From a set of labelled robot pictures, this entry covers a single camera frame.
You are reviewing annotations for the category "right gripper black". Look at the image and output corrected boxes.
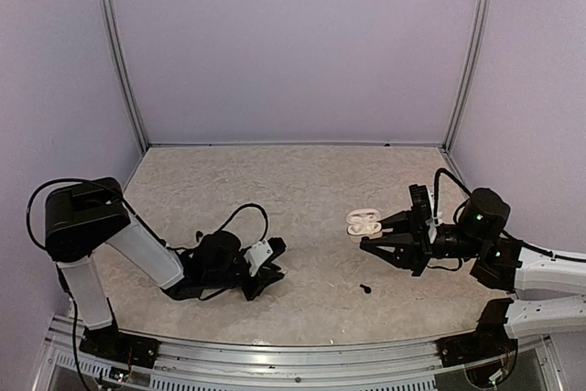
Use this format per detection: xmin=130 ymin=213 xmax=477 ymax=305
xmin=361 ymin=207 xmax=484 ymax=277

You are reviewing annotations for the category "white earbud charging case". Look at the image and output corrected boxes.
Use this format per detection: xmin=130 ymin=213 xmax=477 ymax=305
xmin=346 ymin=208 xmax=382 ymax=237

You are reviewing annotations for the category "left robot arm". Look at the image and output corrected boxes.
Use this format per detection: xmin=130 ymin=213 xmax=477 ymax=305
xmin=44 ymin=178 xmax=287 ymax=359

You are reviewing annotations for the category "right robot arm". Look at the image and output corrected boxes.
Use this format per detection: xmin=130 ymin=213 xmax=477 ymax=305
xmin=346 ymin=185 xmax=585 ymax=358

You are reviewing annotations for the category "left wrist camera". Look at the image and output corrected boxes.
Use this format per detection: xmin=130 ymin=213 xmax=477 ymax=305
xmin=244 ymin=237 xmax=287 ymax=276

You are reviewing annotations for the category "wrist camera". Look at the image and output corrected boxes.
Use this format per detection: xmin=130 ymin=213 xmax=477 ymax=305
xmin=244 ymin=237 xmax=287 ymax=276
xmin=408 ymin=184 xmax=440 ymax=228

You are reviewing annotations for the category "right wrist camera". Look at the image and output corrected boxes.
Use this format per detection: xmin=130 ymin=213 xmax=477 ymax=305
xmin=408 ymin=184 xmax=440 ymax=228

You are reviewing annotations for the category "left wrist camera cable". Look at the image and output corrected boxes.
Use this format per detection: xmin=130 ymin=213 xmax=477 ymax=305
xmin=214 ymin=202 xmax=269 ymax=245

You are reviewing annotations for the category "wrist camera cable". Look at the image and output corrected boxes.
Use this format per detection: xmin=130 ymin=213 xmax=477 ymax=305
xmin=214 ymin=202 xmax=269 ymax=245
xmin=432 ymin=167 xmax=472 ymax=216

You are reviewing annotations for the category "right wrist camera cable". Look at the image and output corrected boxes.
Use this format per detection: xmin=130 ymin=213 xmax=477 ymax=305
xmin=432 ymin=167 xmax=472 ymax=216

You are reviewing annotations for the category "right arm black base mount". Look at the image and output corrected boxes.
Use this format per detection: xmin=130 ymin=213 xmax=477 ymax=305
xmin=436 ymin=298 xmax=518 ymax=367

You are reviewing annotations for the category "aluminium front rail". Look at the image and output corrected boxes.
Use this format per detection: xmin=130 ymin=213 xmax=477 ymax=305
xmin=31 ymin=317 xmax=564 ymax=391

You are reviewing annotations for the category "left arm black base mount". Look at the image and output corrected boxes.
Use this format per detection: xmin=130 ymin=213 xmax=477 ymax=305
xmin=80 ymin=320 xmax=160 ymax=369

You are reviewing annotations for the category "right aluminium frame post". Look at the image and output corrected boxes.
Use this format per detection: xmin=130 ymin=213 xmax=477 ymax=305
xmin=442 ymin=0 xmax=491 ymax=156

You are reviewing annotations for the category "aluminium frame post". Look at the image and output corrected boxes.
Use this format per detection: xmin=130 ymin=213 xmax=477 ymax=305
xmin=442 ymin=0 xmax=491 ymax=156
xmin=99 ymin=0 xmax=150 ymax=156

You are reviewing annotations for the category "left aluminium frame post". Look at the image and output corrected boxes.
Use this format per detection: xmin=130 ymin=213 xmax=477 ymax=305
xmin=99 ymin=0 xmax=150 ymax=156

